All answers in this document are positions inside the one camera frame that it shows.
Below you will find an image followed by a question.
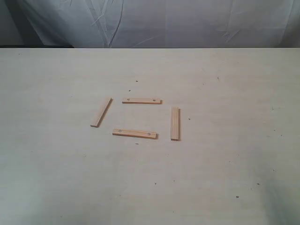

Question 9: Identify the wood strip with holes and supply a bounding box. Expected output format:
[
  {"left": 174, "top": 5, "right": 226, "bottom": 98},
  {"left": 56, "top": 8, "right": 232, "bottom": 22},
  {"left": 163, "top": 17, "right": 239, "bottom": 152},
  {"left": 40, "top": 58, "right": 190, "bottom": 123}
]
[
  {"left": 122, "top": 97, "right": 162, "bottom": 105},
  {"left": 112, "top": 128, "right": 158, "bottom": 139}
]

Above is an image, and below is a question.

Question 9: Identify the white backdrop cloth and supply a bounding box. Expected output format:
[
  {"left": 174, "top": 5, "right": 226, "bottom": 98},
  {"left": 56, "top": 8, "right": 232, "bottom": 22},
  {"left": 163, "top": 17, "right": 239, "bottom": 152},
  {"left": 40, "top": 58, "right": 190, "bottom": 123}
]
[{"left": 0, "top": 0, "right": 300, "bottom": 49}]

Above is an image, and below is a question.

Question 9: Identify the plain wood strip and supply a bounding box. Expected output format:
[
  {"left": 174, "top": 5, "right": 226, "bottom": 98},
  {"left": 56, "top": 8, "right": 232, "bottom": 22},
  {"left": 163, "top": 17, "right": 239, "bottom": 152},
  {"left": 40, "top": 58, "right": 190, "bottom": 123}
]
[
  {"left": 90, "top": 97, "right": 113, "bottom": 128},
  {"left": 170, "top": 106, "right": 180, "bottom": 141}
]

